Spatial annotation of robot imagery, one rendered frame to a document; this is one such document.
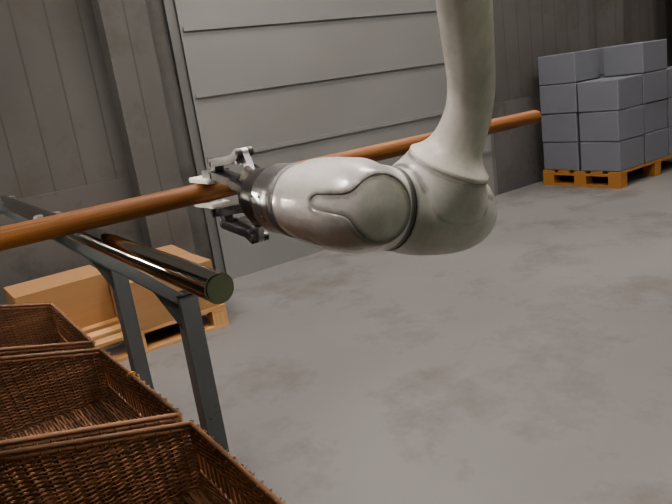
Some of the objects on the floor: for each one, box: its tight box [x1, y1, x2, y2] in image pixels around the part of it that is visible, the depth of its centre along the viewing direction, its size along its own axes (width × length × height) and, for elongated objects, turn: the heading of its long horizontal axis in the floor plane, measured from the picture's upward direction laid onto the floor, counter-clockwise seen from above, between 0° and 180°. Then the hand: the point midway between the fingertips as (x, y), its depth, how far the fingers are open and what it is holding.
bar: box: [0, 196, 234, 452], centre depth 133 cm, size 31×127×118 cm, turn 63°
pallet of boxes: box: [538, 39, 672, 189], centre depth 661 cm, size 129×86×128 cm
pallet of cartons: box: [3, 244, 229, 362], centre depth 394 cm, size 113×77×42 cm
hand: (209, 191), depth 99 cm, fingers closed on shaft, 3 cm apart
